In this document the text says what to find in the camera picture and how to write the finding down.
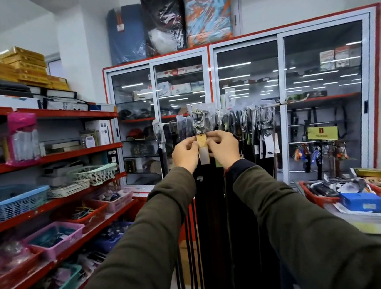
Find person's right hand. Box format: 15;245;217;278
206;128;243;172

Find person's left hand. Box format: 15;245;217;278
170;136;203;176

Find black belt with gold buckle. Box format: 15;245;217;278
190;104;213;167

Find person's right forearm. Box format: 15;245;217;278
225;143;381;289

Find person's left forearm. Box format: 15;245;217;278
46;164;209;289

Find row of hanging black belts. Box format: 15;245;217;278
151;95;297;289

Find red cap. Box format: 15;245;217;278
125;127;146;142

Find white carton box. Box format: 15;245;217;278
84;119;112;147

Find pink plastic basket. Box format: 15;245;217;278
91;185;136;215

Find green white plastic basket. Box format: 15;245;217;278
66;162;119;189

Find yellow sign card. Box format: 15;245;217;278
307;124;340;144

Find glass door display cabinet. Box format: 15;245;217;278
99;3;381;205

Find red plastic tray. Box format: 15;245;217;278
299;172;381;213

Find red metal shelf unit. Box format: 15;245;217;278
0;87;149;289

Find dark blue plastic basket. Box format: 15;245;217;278
90;220;136;254

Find red plastic basket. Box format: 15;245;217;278
55;198;111;234
0;243;48;289

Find black wrapped rolled mattress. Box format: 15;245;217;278
141;0;190;57

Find orange blue patterned rolled mattress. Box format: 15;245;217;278
183;0;238;47

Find white flat plastic basket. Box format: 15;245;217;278
46;179;92;200

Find stack of white red boxes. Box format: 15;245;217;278
318;44;364;72

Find blue cardboard box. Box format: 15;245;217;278
339;188;381;217

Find gold metal tray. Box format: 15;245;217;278
354;165;381;183

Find pink hanging packet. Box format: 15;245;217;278
2;110;43;168

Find purple plastic basket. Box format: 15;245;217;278
23;218;88;263

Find stack of gold boxes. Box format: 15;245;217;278
0;40;70;99

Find large blue plastic basket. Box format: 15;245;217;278
0;181;54;223

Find stack of black white boxes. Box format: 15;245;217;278
0;58;117;126

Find row of hanging keychains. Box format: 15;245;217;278
292;138;350;174

